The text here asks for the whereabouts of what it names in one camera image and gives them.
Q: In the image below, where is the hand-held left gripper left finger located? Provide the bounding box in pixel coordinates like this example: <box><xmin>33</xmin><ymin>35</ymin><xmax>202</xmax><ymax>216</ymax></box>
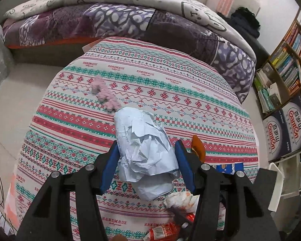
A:
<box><xmin>15</xmin><ymin>140</ymin><xmax>121</xmax><ymax>241</ymax></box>

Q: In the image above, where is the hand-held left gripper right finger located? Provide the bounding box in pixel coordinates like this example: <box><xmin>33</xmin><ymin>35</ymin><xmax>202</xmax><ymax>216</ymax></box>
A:
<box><xmin>174</xmin><ymin>139</ymin><xmax>284</xmax><ymax>241</ymax></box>

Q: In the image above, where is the orange plastic piece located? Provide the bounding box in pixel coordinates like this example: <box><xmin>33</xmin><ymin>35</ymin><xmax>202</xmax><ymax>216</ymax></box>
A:
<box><xmin>191</xmin><ymin>135</ymin><xmax>206</xmax><ymax>162</ymax></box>

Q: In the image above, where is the white tissue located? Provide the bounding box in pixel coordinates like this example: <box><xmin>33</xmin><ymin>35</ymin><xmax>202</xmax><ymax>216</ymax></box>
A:
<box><xmin>164</xmin><ymin>192</ymin><xmax>198</xmax><ymax>211</ymax></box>

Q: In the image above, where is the white paper ball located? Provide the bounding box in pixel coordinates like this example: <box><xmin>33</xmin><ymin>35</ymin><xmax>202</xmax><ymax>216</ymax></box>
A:
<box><xmin>114</xmin><ymin>107</ymin><xmax>181</xmax><ymax>201</ymax></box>

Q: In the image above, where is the white trash bin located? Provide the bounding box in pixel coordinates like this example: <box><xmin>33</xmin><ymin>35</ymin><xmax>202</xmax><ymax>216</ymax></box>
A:
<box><xmin>267</xmin><ymin>162</ymin><xmax>284</xmax><ymax>211</ymax></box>

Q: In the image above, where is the blue snack wrapper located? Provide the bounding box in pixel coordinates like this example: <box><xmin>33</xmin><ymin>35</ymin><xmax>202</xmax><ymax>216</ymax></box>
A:
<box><xmin>216</xmin><ymin>163</ymin><xmax>244</xmax><ymax>175</ymax></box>

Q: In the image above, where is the dark red wrapper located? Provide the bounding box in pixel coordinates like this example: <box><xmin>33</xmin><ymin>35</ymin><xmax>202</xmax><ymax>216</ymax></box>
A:
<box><xmin>172</xmin><ymin>207</ymin><xmax>197</xmax><ymax>229</ymax></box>

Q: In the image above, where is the red snack wrapper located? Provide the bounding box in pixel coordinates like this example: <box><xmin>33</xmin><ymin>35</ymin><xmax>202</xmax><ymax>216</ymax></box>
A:
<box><xmin>143</xmin><ymin>222</ymin><xmax>183</xmax><ymax>241</ymax></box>

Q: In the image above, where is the pink fuzzy cloth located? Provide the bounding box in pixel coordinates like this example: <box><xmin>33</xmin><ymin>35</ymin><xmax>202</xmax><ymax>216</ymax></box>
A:
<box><xmin>91</xmin><ymin>77</ymin><xmax>122</xmax><ymax>112</ymax></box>

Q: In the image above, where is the red green patterned tablecloth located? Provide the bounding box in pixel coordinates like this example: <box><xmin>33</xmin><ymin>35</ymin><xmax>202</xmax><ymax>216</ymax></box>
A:
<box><xmin>5</xmin><ymin>36</ymin><xmax>260</xmax><ymax>241</ymax></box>

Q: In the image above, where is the blue white cardboard box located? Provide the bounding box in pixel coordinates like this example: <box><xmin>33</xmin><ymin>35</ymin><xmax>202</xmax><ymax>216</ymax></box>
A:
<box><xmin>281</xmin><ymin>95</ymin><xmax>301</xmax><ymax>156</ymax></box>
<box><xmin>262</xmin><ymin>113</ymin><xmax>291</xmax><ymax>162</ymax></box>

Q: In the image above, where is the orange bed sheet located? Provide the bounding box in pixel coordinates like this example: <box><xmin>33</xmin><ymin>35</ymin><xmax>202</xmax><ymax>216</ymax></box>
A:
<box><xmin>8</xmin><ymin>36</ymin><xmax>101</xmax><ymax>49</ymax></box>

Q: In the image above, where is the wooden bookshelf with books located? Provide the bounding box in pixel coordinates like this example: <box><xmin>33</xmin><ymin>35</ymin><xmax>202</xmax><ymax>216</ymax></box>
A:
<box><xmin>253</xmin><ymin>12</ymin><xmax>301</xmax><ymax>113</ymax></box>

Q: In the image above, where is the purple patterned quilt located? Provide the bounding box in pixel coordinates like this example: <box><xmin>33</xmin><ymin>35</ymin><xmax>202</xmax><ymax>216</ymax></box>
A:
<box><xmin>2</xmin><ymin>3</ymin><xmax>257</xmax><ymax>103</ymax></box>

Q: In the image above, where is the pile of black clothes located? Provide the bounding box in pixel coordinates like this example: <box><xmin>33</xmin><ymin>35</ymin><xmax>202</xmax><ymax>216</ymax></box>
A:
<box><xmin>229</xmin><ymin>6</ymin><xmax>261</xmax><ymax>38</ymax></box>

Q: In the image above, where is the pink hanging cloth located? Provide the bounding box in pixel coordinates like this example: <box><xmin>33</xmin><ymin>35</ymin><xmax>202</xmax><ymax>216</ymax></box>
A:
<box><xmin>217</xmin><ymin>0</ymin><xmax>237</xmax><ymax>14</ymax></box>

